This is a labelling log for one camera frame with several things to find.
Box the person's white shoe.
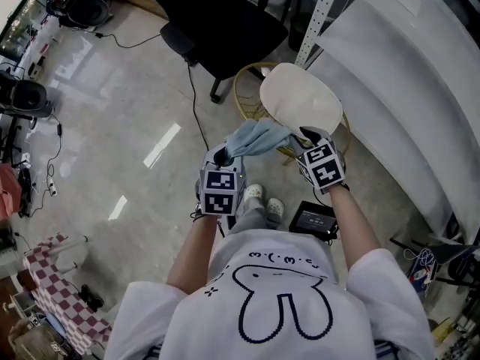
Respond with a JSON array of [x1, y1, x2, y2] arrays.
[[243, 183, 265, 204], [266, 197, 285, 218]]

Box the white metal shelf rack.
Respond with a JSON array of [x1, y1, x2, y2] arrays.
[[295, 0, 480, 245]]

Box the white shirt with rabbit print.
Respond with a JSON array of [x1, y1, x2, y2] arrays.
[[103, 228, 437, 360]]

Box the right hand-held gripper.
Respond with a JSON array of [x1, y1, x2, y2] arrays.
[[289, 125, 347, 196]]

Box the white floor tape strip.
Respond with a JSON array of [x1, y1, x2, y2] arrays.
[[143, 122, 182, 170]]

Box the person's grey trousers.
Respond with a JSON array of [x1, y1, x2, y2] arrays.
[[226, 195, 283, 236]]

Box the person's right forearm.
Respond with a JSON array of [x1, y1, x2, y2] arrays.
[[328, 183, 383, 278]]

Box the black camera equipment stand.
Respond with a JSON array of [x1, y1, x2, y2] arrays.
[[0, 64, 56, 164]]

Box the light blue clothes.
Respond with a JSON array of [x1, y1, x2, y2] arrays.
[[223, 117, 294, 160]]

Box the black screen device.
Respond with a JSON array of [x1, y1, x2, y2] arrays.
[[288, 199, 340, 242]]

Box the long black floor cable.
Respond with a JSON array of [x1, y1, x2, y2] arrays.
[[94, 31, 211, 153]]

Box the person's left forearm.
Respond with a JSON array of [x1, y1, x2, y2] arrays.
[[166, 214, 221, 296]]

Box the black office chair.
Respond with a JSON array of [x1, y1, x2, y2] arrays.
[[127, 0, 290, 105]]

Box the blue chair with white cables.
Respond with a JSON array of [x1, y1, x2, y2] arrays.
[[389, 238, 480, 299]]

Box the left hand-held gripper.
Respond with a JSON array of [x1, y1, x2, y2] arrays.
[[197, 145, 248, 217]]

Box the gold wire chair white cushion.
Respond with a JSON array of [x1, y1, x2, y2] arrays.
[[232, 61, 352, 167]]

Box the red white checked tablecloth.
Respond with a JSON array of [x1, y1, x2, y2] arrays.
[[22, 232, 113, 356]]

